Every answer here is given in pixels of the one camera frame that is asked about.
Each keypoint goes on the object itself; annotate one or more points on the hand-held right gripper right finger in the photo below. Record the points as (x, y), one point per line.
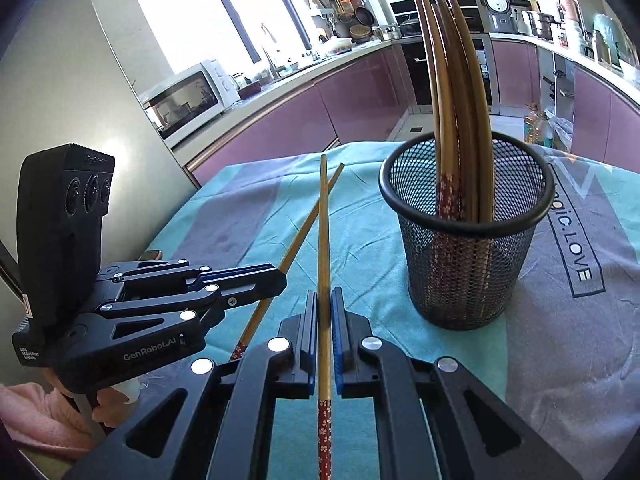
(337, 345)

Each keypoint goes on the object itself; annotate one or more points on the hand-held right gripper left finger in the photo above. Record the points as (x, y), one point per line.
(312, 342)

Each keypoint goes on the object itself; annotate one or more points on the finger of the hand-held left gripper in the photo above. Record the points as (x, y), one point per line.
(250, 272)
(250, 293)

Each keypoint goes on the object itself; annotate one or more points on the red-patterned wooden chopstick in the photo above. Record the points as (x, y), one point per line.
(324, 240)
(300, 240)

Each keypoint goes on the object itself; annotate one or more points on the black mesh utensil holder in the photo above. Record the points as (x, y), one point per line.
(465, 280)

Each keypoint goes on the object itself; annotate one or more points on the bundle of wooden chopsticks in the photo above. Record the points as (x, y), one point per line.
(450, 110)

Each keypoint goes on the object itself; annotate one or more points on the person's left forearm pink sleeve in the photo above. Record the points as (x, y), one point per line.
(40, 420)

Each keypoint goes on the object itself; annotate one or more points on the person's left hand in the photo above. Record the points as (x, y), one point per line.
(115, 407)

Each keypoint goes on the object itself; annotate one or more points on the black smartphone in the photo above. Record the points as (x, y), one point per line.
(150, 255)

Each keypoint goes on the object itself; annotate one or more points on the teal grey printed tablecloth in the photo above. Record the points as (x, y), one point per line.
(360, 210)

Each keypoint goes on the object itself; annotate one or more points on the silver refrigerator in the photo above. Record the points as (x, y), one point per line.
(60, 85)

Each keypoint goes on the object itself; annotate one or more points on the pink base cabinets long run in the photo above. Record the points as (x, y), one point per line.
(300, 115)

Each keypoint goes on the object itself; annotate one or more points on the white microwave oven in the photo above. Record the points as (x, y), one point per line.
(185, 97)

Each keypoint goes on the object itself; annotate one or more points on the white casserole pot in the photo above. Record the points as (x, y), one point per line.
(337, 46)

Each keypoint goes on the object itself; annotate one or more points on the black built-in oven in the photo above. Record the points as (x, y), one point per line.
(415, 80)

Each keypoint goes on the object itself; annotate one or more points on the kitchen window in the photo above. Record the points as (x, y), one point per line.
(200, 15)

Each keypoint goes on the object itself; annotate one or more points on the hanging black wok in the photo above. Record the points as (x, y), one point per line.
(364, 16)

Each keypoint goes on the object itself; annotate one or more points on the black cooking pot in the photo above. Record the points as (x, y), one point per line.
(409, 26)

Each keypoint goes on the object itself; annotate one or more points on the yellow cooking oil bottle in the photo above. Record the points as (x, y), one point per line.
(534, 125)

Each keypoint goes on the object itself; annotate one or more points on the white plastic bag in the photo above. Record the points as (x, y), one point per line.
(559, 130)

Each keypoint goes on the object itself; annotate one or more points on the black range hood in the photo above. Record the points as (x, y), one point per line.
(405, 5)

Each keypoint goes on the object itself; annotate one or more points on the pink base cabinets short run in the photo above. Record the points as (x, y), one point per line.
(600, 105)

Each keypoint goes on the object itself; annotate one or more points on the grey rice cooker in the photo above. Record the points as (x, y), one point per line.
(498, 10)

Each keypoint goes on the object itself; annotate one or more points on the stainless steel stockpot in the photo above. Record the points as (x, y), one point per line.
(539, 24)

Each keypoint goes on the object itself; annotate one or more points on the steel thermos flask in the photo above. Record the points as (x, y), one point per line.
(590, 44)

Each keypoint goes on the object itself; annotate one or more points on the pink vacuum jug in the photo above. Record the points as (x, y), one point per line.
(567, 10)

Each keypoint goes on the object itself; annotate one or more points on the light green air fryer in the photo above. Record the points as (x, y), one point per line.
(610, 37)

